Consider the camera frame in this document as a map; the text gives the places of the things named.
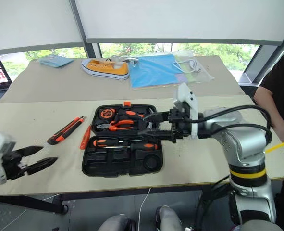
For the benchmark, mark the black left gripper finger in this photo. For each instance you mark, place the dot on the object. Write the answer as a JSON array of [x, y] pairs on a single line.
[[42, 164], [28, 151]]

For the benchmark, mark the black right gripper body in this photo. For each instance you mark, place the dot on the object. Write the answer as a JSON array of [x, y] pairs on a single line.
[[180, 125]]

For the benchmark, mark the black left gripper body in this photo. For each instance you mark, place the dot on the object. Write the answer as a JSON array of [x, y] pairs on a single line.
[[12, 166]]

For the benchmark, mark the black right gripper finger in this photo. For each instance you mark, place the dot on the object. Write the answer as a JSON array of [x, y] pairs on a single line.
[[157, 117], [157, 134]]

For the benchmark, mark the black orange utility knife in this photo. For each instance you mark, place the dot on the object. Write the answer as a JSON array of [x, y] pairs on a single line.
[[65, 131]]

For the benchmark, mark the black plastic tool case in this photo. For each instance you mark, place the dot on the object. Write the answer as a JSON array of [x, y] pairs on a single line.
[[122, 166]]

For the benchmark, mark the person's bare forearm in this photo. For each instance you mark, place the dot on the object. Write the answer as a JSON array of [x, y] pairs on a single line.
[[269, 110]]

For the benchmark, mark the orange tool case latch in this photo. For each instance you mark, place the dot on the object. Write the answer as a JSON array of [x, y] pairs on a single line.
[[127, 104]]

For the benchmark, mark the pastel paper sheets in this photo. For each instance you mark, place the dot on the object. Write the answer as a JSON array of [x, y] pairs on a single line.
[[186, 77]]

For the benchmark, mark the black orange tape measure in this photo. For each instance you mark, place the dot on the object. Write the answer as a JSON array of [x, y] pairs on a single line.
[[107, 113]]

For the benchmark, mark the clear plastic zip bag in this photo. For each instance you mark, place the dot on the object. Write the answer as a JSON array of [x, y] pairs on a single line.
[[205, 74]]

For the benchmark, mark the small clear plastic packet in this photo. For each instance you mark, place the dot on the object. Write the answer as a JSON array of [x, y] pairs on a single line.
[[129, 60]]

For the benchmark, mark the yellow canvas sneaker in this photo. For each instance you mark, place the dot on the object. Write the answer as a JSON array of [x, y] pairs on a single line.
[[108, 68]]

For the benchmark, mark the grey rounded shape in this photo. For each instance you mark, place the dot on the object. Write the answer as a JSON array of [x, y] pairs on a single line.
[[169, 219], [115, 223]]

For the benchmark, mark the light blue fabric packet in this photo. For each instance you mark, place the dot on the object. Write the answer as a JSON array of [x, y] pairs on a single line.
[[55, 60]]

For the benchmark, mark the wide white roller blind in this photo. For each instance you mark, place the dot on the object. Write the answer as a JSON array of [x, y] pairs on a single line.
[[180, 19]]

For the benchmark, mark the grey window pillar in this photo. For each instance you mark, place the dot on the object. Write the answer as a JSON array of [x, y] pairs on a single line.
[[84, 31]]

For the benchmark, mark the person in dark shirt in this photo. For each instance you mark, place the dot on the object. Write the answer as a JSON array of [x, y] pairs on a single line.
[[283, 72]]

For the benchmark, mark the small white roller blind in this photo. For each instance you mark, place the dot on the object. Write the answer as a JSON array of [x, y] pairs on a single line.
[[31, 21]]

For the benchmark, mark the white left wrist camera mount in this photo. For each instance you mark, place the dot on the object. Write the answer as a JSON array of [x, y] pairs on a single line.
[[0, 144]]

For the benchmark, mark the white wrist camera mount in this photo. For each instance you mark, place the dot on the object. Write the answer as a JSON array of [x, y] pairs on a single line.
[[189, 101], [0, 144]]

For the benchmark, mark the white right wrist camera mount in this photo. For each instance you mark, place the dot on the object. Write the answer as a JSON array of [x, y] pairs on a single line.
[[189, 101]]

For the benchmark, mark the black table frame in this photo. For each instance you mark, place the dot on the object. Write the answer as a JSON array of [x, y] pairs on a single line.
[[36, 203]]

